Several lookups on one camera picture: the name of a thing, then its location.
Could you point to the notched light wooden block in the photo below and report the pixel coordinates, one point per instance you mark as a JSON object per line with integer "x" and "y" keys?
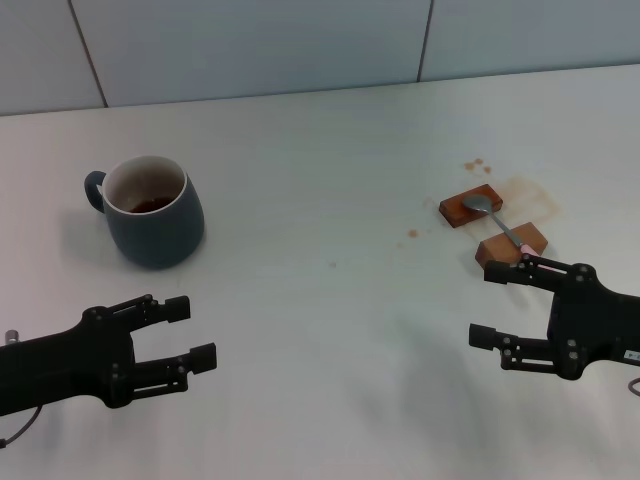
{"x": 495, "y": 247}

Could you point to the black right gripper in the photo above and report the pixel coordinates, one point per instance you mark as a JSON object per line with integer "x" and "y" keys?
{"x": 595, "y": 325}

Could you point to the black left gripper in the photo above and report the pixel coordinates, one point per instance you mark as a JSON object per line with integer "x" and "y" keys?
{"x": 65, "y": 365}

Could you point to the flat reddish wooden block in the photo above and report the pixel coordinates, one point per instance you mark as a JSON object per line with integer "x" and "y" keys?
{"x": 452, "y": 212}

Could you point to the dark grey ceramic mug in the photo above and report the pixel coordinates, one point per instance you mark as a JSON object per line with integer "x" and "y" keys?
{"x": 160, "y": 230}

